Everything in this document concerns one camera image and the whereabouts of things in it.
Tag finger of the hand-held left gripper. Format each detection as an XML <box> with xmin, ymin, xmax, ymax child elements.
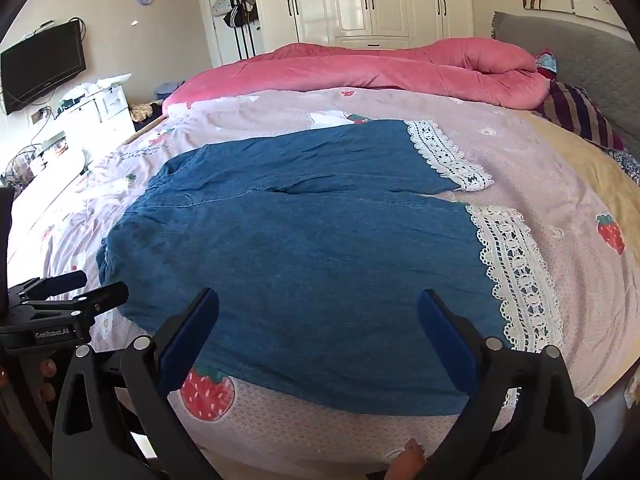
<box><xmin>7</xmin><ymin>271</ymin><xmax>87</xmax><ymax>300</ymax></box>
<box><xmin>22</xmin><ymin>281</ymin><xmax>130</xmax><ymax>319</ymax></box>

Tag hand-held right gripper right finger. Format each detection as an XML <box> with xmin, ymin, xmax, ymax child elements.
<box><xmin>417</xmin><ymin>288</ymin><xmax>597</xmax><ymax>480</ymax></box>

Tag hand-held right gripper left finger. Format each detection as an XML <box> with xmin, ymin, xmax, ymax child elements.
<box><xmin>51</xmin><ymin>287</ymin><xmax>221</xmax><ymax>480</ymax></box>

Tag blue denim pants lace trim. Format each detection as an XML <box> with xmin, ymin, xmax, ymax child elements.
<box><xmin>97</xmin><ymin>119</ymin><xmax>565</xmax><ymax>417</ymax></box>

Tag person's left hand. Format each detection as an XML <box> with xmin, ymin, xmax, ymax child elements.
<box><xmin>0</xmin><ymin>357</ymin><xmax>58</xmax><ymax>403</ymax></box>

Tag person's right hand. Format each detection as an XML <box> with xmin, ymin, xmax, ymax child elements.
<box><xmin>387</xmin><ymin>437</ymin><xmax>428</xmax><ymax>480</ymax></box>

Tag white round table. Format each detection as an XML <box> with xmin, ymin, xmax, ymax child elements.
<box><xmin>10</xmin><ymin>147</ymin><xmax>90</xmax><ymax>221</ymax></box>

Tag pink strawberry printed bed sheet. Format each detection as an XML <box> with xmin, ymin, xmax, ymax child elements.
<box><xmin>7</xmin><ymin>87</ymin><xmax>640</xmax><ymax>466</ymax></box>

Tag white dresser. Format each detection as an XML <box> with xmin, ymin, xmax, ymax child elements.
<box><xmin>55</xmin><ymin>74</ymin><xmax>136</xmax><ymax>161</ymax></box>

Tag blue basin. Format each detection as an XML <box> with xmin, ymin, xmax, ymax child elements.
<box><xmin>155</xmin><ymin>81</ymin><xmax>186</xmax><ymax>103</ymax></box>

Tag beige blanket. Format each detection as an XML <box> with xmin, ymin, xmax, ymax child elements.
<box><xmin>515</xmin><ymin>110</ymin><xmax>640</xmax><ymax>396</ymax></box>

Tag striped pillow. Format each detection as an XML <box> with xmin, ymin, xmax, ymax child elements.
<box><xmin>532</xmin><ymin>82</ymin><xmax>626</xmax><ymax>151</ymax></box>

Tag white door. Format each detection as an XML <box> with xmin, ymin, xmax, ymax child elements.
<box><xmin>197</xmin><ymin>0</ymin><xmax>261</xmax><ymax>66</ymax></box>

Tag pink quilt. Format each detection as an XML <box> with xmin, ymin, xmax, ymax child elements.
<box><xmin>162</xmin><ymin>37</ymin><xmax>551</xmax><ymax>111</ymax></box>

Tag teal and red cloth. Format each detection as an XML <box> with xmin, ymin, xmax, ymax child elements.
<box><xmin>535</xmin><ymin>49</ymin><xmax>558</xmax><ymax>81</ymax></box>

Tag hanging bags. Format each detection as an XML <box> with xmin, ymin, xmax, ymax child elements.
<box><xmin>211</xmin><ymin>0</ymin><xmax>260</xmax><ymax>28</ymax></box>

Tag grey padded headboard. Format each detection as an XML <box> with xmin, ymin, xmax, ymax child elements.
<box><xmin>492</xmin><ymin>11</ymin><xmax>640</xmax><ymax>148</ymax></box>

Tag black wall television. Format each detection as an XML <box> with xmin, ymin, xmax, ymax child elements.
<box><xmin>0</xmin><ymin>20</ymin><xmax>87</xmax><ymax>116</ymax></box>

